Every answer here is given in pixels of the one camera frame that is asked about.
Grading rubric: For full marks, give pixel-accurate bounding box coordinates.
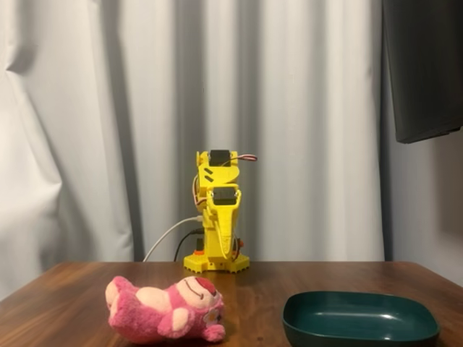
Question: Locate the yellow gripper with servo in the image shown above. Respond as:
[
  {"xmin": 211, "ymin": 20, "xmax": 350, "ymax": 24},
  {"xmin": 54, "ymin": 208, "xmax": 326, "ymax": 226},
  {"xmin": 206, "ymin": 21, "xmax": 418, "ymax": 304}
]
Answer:
[{"xmin": 197, "ymin": 164, "xmax": 242, "ymax": 260}]

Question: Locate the pink strawberry bear plush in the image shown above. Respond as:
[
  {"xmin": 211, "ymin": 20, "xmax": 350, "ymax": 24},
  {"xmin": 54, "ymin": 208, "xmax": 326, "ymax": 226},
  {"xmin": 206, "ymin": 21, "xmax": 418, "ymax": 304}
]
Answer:
[{"xmin": 104, "ymin": 275, "xmax": 227, "ymax": 343}]

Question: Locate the white curtain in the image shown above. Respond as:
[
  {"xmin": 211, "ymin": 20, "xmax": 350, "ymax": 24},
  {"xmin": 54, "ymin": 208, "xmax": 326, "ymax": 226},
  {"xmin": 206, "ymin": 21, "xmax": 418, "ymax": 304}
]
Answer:
[{"xmin": 0, "ymin": 0, "xmax": 397, "ymax": 301}]

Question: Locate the dark green plate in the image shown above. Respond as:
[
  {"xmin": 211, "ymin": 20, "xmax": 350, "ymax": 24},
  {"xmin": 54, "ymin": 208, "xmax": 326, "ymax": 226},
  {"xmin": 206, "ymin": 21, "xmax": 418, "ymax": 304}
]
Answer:
[{"xmin": 281, "ymin": 291, "xmax": 441, "ymax": 347}]

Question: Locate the black monitor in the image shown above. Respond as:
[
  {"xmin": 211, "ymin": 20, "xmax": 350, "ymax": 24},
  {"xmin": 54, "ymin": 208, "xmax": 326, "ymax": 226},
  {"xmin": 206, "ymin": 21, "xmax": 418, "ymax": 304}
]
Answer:
[{"xmin": 381, "ymin": 0, "xmax": 463, "ymax": 145}]

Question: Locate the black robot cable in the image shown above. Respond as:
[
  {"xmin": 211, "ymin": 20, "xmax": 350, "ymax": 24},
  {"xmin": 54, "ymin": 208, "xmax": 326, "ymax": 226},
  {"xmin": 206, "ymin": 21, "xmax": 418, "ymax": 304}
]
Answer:
[{"xmin": 173, "ymin": 227, "xmax": 203, "ymax": 262}]

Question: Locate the white power cable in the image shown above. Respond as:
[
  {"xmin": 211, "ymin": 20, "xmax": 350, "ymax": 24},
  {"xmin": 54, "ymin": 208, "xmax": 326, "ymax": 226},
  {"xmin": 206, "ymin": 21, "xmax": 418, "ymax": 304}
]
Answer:
[{"xmin": 143, "ymin": 215, "xmax": 203, "ymax": 263}]

